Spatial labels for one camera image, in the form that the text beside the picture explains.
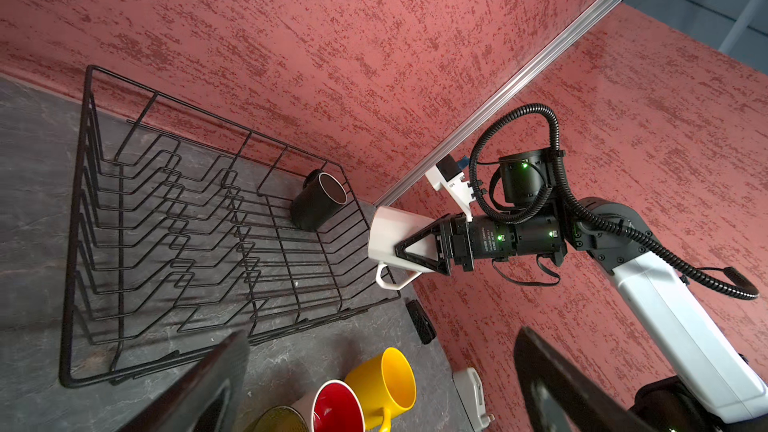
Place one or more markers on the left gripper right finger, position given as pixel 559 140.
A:
pixel 558 397

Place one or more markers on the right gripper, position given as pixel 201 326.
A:
pixel 438 245

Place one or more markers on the black wire dish rack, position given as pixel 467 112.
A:
pixel 180 234

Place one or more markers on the white plastic device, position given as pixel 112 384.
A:
pixel 470 390

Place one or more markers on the yellow mug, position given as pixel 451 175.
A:
pixel 385 387

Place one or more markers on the olive green glass cup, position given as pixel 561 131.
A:
pixel 279 419

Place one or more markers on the tall white faceted mug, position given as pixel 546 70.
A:
pixel 386 228

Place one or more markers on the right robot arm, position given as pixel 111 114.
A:
pixel 529 209

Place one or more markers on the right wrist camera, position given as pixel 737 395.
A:
pixel 447 175

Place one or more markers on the white mug red inside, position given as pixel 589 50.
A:
pixel 332 407

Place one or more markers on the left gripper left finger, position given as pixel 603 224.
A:
pixel 206 398

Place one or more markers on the black mug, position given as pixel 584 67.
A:
pixel 322 196

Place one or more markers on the small black stapler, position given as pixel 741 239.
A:
pixel 421 321

